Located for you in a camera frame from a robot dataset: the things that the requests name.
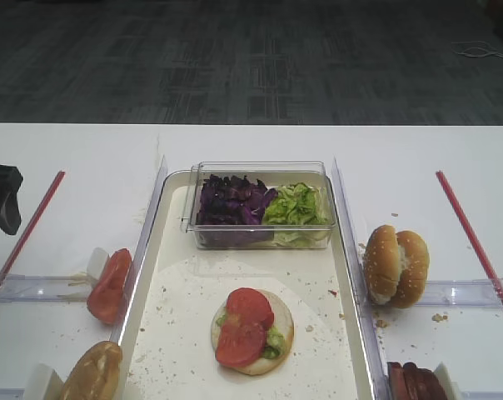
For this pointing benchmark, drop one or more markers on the purple cabbage shreds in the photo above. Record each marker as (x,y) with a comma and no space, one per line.
(233,201)

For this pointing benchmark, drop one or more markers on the red straw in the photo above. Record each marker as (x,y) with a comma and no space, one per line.
(471,234)
(30,226)

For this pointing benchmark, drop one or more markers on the right red straw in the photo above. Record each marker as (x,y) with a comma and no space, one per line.
(471,234)

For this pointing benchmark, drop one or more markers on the white meat holder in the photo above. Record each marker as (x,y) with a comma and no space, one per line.
(450,388)

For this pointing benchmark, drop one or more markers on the white metal tray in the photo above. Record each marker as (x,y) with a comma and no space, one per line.
(167,350)

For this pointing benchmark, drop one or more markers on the clear left upper rail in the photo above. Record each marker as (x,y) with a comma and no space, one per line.
(23,288)

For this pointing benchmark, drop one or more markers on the toasted bun slice left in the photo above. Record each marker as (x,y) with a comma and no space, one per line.
(95,375)

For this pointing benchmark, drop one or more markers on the clear plastic container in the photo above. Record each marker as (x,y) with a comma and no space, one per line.
(274,175)

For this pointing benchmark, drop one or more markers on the sesame bun right half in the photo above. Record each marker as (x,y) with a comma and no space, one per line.
(415,260)

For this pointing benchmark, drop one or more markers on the green lettuce shreds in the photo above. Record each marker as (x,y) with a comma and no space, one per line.
(297,205)

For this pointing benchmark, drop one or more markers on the tomato slices stack left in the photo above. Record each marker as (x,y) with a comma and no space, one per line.
(105,299)

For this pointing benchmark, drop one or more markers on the white bun holder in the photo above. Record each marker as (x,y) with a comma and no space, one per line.
(43,384)

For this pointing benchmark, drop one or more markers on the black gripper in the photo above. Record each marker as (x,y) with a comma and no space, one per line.
(10,182)

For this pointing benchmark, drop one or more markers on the sesame bun half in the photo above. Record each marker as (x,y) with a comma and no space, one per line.
(415,260)
(381,264)

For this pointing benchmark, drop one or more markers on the clear right long divider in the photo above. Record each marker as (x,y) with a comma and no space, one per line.
(376,383)

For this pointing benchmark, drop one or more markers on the clear long divider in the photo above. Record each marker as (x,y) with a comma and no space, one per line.
(135,271)
(376,383)

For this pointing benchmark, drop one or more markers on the sesame bun left half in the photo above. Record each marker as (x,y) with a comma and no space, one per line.
(381,264)

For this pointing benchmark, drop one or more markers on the clear right upper rail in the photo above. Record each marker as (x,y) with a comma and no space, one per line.
(482,293)

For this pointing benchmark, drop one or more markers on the clear rail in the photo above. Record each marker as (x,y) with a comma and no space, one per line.
(482,293)
(23,288)

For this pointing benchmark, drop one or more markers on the sliced meat patties stack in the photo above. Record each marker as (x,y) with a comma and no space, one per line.
(408,382)

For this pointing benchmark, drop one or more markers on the clear left long divider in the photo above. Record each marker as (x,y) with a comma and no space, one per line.
(135,271)

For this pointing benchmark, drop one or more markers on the lettuce on bun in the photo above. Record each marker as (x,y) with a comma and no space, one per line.
(277,341)

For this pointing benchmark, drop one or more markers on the tomato slice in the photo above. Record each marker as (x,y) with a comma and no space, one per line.
(251,306)
(240,344)

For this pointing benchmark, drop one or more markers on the left red straw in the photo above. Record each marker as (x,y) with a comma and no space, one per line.
(30,226)

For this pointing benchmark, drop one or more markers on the bottom bun slice on tray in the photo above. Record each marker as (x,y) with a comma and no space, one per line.
(282,316)

